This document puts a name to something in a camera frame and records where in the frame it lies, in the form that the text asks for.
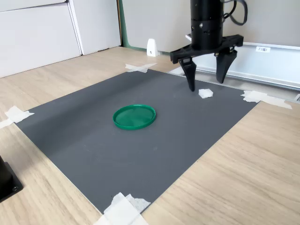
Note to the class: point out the small white plastic terminal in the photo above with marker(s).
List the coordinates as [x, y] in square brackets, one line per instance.
[205, 93]

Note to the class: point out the round green lid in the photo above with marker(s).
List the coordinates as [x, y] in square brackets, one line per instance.
[134, 117]

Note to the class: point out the grey partition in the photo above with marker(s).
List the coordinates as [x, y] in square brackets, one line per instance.
[164, 18]

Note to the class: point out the small white printed label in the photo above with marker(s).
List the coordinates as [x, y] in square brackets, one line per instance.
[262, 49]

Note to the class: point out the white tape piece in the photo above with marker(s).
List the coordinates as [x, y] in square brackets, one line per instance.
[257, 97]
[122, 211]
[16, 114]
[140, 67]

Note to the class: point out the dark grey mat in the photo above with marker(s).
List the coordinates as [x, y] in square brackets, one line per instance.
[117, 152]

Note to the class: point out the white partition panel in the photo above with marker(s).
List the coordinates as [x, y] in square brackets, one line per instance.
[35, 35]

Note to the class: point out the small white bracket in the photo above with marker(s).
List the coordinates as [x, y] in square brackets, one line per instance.
[151, 48]

